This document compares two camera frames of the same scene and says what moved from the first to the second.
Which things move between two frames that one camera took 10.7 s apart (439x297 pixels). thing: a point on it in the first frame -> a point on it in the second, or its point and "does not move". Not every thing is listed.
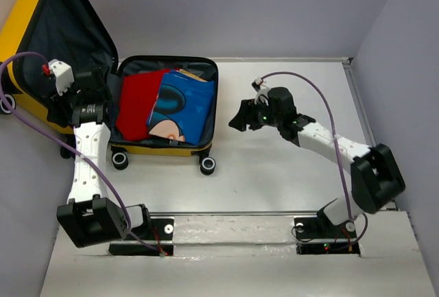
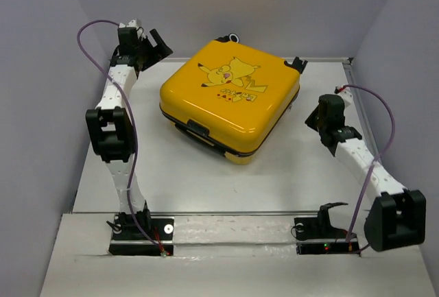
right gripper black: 246,115 -> 309,121
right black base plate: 319,236 does not move
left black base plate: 161,229 does not move
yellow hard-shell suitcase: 45,18 -> 230,97
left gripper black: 56,104 -> 163,51
